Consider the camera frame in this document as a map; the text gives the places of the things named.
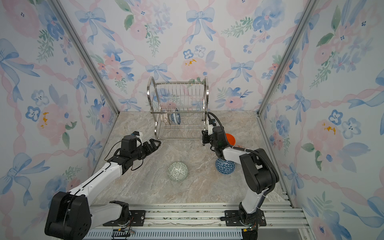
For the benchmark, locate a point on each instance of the steel wire dish rack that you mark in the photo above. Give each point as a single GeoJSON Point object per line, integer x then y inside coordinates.
{"type": "Point", "coordinates": [190, 99]}

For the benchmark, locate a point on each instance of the green pattern bowl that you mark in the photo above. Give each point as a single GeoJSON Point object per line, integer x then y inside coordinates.
{"type": "Point", "coordinates": [177, 171]}

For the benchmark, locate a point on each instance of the aluminium corner post left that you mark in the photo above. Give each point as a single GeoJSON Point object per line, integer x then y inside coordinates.
{"type": "Point", "coordinates": [80, 47]}

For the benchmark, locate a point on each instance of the blue floral bowl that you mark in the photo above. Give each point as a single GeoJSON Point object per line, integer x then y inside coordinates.
{"type": "Point", "coordinates": [175, 118]}

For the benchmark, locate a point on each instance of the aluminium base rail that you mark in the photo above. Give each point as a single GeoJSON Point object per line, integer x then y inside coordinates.
{"type": "Point", "coordinates": [278, 221]}

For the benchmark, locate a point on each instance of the aluminium corner post right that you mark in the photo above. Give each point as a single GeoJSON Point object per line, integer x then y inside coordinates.
{"type": "Point", "coordinates": [298, 33]}

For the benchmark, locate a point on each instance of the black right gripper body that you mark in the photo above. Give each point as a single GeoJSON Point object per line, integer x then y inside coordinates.
{"type": "Point", "coordinates": [215, 144]}

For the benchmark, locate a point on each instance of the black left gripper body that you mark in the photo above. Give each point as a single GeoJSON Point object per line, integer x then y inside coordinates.
{"type": "Point", "coordinates": [139, 154]}

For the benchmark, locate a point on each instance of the orange plastic bowl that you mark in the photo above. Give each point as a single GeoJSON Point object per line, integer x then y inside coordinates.
{"type": "Point", "coordinates": [231, 139]}

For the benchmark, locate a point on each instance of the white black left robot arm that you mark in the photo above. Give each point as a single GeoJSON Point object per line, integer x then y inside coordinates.
{"type": "Point", "coordinates": [71, 215]}

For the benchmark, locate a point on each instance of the aluminium corner post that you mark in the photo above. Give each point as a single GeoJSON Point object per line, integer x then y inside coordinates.
{"type": "Point", "coordinates": [298, 33]}
{"type": "Point", "coordinates": [80, 47]}

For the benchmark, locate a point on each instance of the blue geometric pattern bowl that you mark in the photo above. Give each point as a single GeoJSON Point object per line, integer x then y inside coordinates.
{"type": "Point", "coordinates": [225, 167]}

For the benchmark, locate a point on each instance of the maroon white pattern bowl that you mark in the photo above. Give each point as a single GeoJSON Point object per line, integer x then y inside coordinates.
{"type": "Point", "coordinates": [166, 119]}

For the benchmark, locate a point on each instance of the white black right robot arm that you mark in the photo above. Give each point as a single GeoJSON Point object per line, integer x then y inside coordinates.
{"type": "Point", "coordinates": [260, 174]}

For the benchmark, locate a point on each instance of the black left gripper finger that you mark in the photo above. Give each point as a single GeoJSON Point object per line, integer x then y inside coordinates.
{"type": "Point", "coordinates": [152, 144]}
{"type": "Point", "coordinates": [149, 149]}

